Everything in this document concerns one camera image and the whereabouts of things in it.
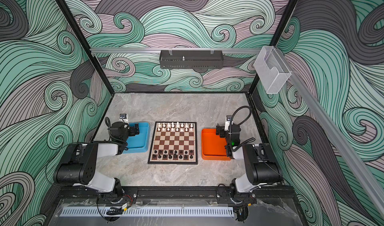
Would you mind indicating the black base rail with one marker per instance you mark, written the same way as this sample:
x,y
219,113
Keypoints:
x,y
195,192

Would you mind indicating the black perforated wall shelf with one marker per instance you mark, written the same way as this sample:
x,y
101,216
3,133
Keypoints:
x,y
196,60

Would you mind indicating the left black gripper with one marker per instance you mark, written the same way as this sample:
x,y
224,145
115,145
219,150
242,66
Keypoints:
x,y
131,132

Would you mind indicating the folding chess board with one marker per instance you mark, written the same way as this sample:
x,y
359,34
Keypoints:
x,y
174,143

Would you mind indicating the blue plastic tray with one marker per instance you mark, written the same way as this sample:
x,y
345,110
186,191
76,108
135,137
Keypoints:
x,y
139,143

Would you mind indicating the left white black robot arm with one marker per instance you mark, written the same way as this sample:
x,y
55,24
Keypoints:
x,y
77,166

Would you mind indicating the orange plastic tray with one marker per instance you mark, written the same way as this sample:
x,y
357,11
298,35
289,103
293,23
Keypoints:
x,y
213,146

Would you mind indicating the aluminium wall rail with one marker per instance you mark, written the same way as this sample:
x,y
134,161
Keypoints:
x,y
137,50

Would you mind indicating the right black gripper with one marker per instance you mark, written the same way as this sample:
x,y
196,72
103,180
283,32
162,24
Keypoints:
x,y
221,129

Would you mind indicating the clear acrylic wall holder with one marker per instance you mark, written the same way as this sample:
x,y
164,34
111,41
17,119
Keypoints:
x,y
272,69

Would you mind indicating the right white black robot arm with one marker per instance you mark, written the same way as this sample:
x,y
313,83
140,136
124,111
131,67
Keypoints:
x,y
261,164

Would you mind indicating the white slotted cable duct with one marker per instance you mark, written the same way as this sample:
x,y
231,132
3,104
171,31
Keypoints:
x,y
227,212

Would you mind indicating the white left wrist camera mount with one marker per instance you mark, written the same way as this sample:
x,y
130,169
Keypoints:
x,y
124,118

